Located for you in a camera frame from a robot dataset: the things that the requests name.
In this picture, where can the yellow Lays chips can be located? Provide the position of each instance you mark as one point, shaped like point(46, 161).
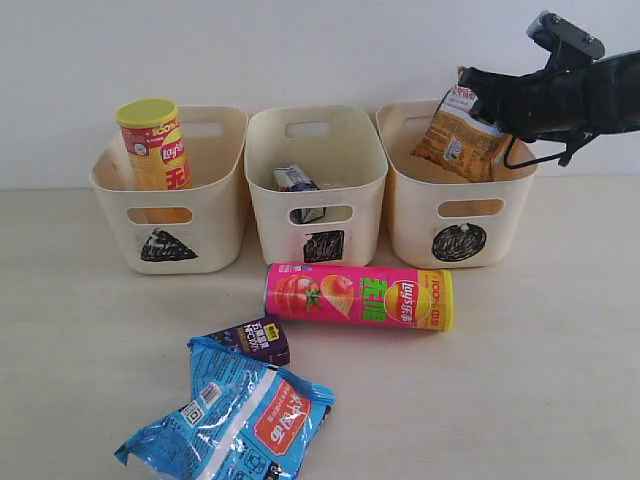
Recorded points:
point(153, 138)

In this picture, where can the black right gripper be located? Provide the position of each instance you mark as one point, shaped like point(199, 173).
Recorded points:
point(601, 98)

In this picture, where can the cream bin with circle mark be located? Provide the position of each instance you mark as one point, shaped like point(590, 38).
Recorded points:
point(435, 218)

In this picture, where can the cream bin with square mark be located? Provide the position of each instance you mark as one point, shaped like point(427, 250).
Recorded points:
point(339, 149)

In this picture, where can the cream bin with triangle mark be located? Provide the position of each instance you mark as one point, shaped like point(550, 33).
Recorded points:
point(199, 230)

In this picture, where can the white blue milk carton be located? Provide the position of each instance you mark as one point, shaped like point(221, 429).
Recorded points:
point(291, 178)

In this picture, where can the purple juice carton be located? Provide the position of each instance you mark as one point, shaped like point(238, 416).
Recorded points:
point(262, 339)

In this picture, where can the blue instant noodle bag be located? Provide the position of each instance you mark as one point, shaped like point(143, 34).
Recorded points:
point(246, 419)

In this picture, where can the orange instant noodle bag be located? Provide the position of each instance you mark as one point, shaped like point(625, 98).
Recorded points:
point(457, 142)

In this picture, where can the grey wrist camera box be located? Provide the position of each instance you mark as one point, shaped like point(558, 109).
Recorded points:
point(564, 40)

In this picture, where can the pink Lays chips can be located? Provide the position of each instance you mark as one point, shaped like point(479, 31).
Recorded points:
point(365, 296)

